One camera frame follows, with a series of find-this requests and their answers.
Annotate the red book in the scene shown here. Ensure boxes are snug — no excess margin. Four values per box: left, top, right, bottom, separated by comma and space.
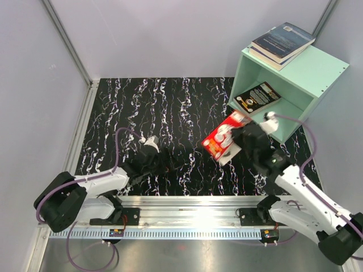
201, 110, 251, 166

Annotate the black paperback book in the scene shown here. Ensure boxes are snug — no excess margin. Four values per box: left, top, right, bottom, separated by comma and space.
234, 82, 282, 116

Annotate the blue orange paperback book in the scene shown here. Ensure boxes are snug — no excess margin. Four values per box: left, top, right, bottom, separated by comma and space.
249, 46, 298, 71

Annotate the dark blue hardcover book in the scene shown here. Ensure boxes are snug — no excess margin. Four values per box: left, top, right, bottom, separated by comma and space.
251, 22, 315, 63

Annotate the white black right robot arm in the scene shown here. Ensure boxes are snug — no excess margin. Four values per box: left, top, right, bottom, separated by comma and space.
231, 122, 362, 265

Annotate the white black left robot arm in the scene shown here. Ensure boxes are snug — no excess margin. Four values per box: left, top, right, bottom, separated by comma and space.
33, 147, 178, 232

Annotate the mint green open cabinet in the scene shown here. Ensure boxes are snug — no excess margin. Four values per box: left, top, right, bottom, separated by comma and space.
227, 45, 350, 143

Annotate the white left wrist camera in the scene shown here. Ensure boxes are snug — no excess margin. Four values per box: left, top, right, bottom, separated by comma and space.
139, 135, 159, 153

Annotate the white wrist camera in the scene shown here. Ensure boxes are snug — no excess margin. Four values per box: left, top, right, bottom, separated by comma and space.
259, 112, 279, 135
139, 135, 159, 153

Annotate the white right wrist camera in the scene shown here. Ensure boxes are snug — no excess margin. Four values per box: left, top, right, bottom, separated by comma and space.
259, 112, 279, 135

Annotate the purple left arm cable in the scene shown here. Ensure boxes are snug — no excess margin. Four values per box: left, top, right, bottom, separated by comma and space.
34, 127, 145, 270

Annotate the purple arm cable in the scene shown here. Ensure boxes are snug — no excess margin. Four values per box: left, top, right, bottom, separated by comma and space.
34, 127, 145, 270
272, 113, 363, 261

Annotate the aluminium rail frame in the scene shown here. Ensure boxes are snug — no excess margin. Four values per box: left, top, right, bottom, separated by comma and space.
36, 195, 345, 228

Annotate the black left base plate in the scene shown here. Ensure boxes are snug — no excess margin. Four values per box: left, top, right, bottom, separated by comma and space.
90, 207, 141, 226

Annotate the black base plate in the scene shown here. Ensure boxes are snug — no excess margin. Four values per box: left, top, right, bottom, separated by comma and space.
90, 207, 141, 226
235, 207, 277, 226

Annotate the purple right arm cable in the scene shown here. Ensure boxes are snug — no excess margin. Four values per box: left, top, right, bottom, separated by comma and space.
272, 113, 363, 261

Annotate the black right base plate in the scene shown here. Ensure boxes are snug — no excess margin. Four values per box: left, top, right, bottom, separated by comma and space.
235, 207, 277, 226

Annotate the slotted cable duct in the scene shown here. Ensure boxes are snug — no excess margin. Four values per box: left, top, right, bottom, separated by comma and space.
49, 227, 279, 240

